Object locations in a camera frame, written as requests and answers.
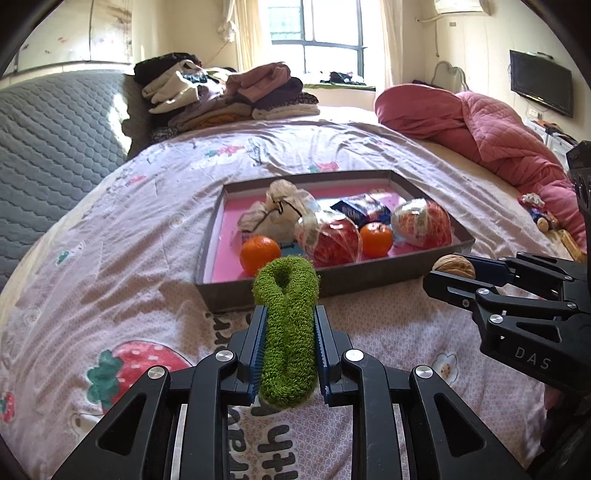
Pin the brown walnut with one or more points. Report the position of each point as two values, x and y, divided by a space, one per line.
455 265

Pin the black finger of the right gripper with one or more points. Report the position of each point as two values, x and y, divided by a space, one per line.
544 339
527 278

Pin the red white egg toy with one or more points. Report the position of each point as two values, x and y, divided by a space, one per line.
328 238

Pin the window with dark frame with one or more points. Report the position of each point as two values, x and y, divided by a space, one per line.
317 37

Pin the blue cookie snack packet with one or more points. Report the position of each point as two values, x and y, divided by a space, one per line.
363 209

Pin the grey shallow box pink inside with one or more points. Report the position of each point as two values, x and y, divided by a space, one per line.
224 286

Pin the orange mandarin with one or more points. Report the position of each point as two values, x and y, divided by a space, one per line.
377 239
256 253

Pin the pink strawberry print bedsheet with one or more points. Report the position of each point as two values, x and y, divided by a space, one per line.
117 287

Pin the pile of folded clothes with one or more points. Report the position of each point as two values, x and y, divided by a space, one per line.
184 96

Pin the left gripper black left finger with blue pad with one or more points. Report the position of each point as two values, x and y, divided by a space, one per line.
175 420

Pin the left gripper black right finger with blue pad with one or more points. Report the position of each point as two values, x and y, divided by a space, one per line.
405 422

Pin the grey quilted headboard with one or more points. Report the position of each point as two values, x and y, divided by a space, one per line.
61 135

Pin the white drawstring pouch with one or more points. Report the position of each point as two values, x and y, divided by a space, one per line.
276 216

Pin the white air conditioner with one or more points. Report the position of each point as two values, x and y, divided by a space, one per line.
448 7

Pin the white drawer cabinet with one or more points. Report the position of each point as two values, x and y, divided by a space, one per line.
554 138

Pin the pink quilted blanket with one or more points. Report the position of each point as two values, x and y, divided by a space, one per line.
490 133

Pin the black wall television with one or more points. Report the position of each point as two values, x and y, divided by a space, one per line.
543 81

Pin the small doll toy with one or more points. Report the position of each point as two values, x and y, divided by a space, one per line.
536 207

